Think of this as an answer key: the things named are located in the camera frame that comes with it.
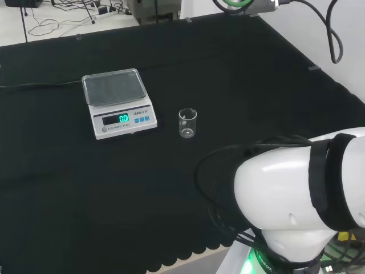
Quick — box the black bench cloth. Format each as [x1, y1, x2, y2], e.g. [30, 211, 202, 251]
[0, 13, 365, 274]

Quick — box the small clear glass beaker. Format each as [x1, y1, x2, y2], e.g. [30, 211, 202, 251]
[178, 108, 198, 139]

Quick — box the white electronic balance steel pan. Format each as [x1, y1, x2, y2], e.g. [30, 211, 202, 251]
[82, 68, 158, 140]

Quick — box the black balance power cable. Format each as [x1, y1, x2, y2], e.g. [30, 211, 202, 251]
[0, 80, 85, 90]

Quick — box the thick black looped cable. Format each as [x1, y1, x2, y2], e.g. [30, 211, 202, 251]
[278, 0, 344, 64]

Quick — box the grey machine box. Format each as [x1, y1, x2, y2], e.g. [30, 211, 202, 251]
[126, 0, 183, 26]

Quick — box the black box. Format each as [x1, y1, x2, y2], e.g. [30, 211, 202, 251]
[5, 0, 43, 9]

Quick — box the silver device with green ring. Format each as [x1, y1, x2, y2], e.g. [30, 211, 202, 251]
[212, 0, 282, 15]

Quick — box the white power strip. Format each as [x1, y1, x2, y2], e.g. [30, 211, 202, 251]
[95, 6, 135, 20]

